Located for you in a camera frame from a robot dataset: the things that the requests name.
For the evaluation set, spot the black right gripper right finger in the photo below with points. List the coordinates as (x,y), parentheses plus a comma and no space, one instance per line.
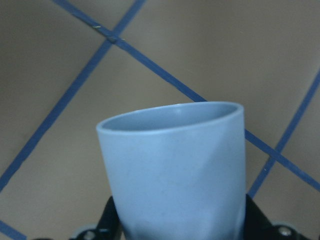
(256,225)

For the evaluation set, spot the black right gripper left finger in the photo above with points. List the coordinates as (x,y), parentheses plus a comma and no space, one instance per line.
(109,227)

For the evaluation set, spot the light blue plastic cup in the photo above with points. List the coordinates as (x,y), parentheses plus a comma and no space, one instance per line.
(178,172)

